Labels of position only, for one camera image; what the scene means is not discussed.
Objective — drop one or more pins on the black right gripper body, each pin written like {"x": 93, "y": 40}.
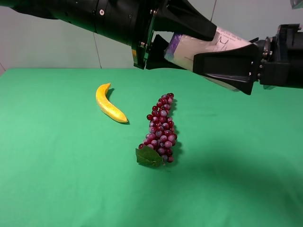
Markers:
{"x": 279, "y": 59}

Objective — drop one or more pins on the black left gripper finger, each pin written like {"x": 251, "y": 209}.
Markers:
{"x": 179, "y": 16}
{"x": 156, "y": 54}

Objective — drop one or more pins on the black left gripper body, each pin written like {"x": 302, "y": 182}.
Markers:
{"x": 143, "y": 32}

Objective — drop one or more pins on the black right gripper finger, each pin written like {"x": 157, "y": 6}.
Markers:
{"x": 237, "y": 67}

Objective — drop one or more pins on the white cylindrical can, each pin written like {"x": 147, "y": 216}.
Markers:
{"x": 183, "y": 48}

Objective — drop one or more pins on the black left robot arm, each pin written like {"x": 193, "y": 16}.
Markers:
{"x": 131, "y": 22}

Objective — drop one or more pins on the yellow plastic banana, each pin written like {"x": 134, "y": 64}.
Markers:
{"x": 106, "y": 106}

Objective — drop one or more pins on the red plastic grape bunch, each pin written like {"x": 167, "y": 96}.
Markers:
{"x": 157, "y": 147}

